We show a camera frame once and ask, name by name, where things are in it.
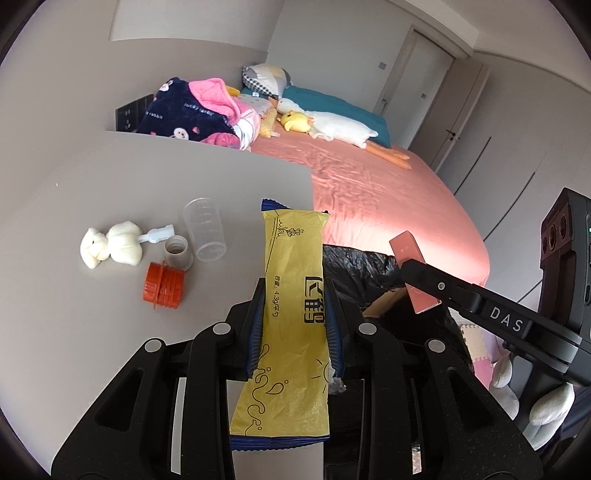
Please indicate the yellow snack wrapper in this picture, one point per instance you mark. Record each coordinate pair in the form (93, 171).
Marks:
(285, 403)

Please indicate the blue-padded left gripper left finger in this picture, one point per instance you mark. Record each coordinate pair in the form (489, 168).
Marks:
(246, 334)

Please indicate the yellow duck plush toy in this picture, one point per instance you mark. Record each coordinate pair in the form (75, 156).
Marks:
(296, 121)

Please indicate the pastel foam floor mat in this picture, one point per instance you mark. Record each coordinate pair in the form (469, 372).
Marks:
(484, 348)

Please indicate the patchwork checkered pillow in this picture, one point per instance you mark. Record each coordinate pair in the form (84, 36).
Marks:
(266, 80)

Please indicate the yellow spotted plush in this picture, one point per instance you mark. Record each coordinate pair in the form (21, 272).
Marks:
(268, 122)

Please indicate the white goose plush toy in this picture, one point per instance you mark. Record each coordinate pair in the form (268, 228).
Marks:
(330, 126)

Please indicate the bed with pink sheet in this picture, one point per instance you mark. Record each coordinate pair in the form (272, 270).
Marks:
(371, 201)

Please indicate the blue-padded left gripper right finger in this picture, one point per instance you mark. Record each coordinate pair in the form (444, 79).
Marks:
(342, 320)

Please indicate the navy cartoon fleece garment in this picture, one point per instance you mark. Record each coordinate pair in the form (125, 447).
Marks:
(176, 113)

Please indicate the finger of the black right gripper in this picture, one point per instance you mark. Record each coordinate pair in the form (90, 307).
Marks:
(456, 293)

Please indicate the clear plastic measuring cup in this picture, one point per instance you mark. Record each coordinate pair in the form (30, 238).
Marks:
(203, 222)

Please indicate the small white plastic vial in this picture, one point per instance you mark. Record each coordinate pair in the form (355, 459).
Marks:
(157, 235)

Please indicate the pink card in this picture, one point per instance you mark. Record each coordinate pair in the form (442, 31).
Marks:
(414, 272)

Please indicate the white wardrobe doors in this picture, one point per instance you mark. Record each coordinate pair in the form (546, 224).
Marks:
(506, 137)

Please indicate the white room door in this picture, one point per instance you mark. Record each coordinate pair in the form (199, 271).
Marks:
(412, 85)

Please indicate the white bear figurine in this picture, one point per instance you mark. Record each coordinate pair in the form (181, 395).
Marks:
(119, 243)

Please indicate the orange ribbed plastic cap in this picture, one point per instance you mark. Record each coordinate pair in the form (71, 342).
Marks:
(163, 286)

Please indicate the black wall socket panel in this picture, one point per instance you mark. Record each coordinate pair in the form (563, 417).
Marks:
(128, 117)

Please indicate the pink fleece garment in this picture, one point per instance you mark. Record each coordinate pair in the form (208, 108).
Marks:
(213, 95)

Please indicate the black trash bag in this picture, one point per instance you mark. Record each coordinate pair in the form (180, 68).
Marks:
(370, 280)

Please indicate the teal pillow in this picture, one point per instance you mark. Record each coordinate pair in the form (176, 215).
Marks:
(312, 100)

